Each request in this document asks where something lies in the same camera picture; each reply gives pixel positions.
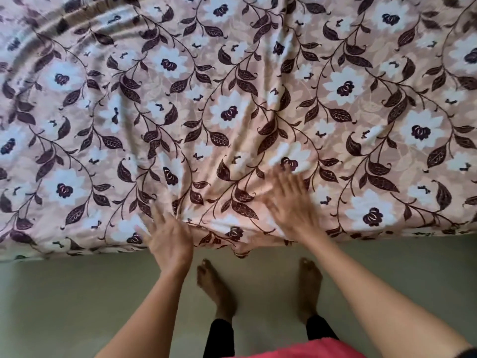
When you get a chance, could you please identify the person's left hand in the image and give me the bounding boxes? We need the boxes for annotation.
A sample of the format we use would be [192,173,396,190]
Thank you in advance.
[135,199,194,278]

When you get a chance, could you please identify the person's right hand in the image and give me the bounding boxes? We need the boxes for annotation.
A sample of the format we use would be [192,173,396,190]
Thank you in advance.
[260,166,325,245]

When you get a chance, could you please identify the pink floral bed sheet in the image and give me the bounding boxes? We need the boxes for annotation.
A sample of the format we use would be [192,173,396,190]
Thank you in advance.
[0,0,477,264]

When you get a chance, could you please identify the person's left forearm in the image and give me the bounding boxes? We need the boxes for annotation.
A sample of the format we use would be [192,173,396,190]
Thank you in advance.
[95,270,189,358]

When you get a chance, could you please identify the person's right forearm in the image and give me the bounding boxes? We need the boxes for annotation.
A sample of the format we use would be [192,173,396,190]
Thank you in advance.
[300,233,474,358]

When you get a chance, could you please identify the person's left foot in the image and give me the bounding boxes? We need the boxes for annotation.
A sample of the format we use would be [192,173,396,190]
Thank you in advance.
[196,258,238,323]

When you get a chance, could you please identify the person's black trousers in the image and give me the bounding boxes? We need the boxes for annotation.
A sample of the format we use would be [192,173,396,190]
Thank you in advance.
[202,315,340,358]

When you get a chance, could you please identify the person's pink garment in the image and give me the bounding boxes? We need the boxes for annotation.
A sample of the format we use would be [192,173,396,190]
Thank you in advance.
[231,337,368,358]

